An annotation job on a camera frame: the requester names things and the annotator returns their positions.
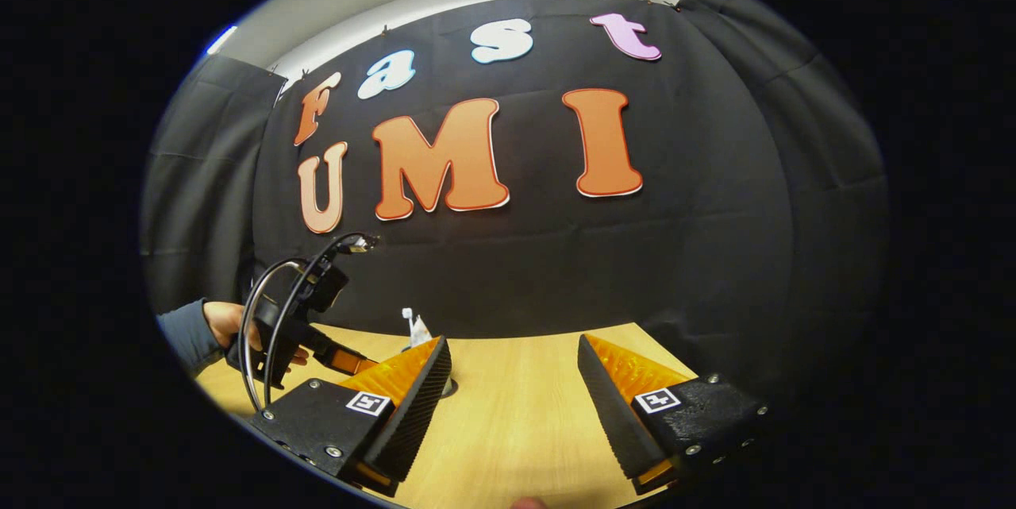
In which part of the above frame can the black cable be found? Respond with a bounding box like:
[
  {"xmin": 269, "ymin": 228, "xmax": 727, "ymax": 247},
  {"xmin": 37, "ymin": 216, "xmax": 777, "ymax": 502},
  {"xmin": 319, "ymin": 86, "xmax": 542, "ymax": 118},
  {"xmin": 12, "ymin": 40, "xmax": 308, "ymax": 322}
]
[{"xmin": 237, "ymin": 233, "xmax": 380, "ymax": 415}]

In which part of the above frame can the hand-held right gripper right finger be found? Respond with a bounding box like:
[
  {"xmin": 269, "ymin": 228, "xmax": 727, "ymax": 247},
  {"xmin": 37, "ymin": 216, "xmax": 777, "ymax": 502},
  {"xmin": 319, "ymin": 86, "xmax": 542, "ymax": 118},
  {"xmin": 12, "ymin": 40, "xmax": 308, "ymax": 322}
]
[{"xmin": 577, "ymin": 333, "xmax": 771, "ymax": 496}]

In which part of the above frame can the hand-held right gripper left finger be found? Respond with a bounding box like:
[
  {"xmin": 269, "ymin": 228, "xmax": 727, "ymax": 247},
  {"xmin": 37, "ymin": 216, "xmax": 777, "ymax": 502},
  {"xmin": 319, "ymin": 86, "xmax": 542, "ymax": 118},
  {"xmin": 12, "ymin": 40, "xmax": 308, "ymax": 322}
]
[{"xmin": 252, "ymin": 334, "xmax": 453, "ymax": 498}]

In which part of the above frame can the wooden desktop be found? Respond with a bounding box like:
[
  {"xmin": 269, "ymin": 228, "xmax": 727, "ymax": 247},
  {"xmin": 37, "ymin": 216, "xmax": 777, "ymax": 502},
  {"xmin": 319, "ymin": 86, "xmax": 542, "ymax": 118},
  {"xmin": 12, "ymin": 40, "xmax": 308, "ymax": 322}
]
[{"xmin": 194, "ymin": 322, "xmax": 699, "ymax": 509}]

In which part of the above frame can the black backdrop cloth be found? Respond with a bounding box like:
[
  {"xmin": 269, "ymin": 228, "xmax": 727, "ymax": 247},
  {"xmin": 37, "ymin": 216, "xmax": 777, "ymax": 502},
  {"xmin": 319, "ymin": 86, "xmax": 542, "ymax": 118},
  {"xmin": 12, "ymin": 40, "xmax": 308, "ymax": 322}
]
[{"xmin": 141, "ymin": 0, "xmax": 890, "ymax": 399}]

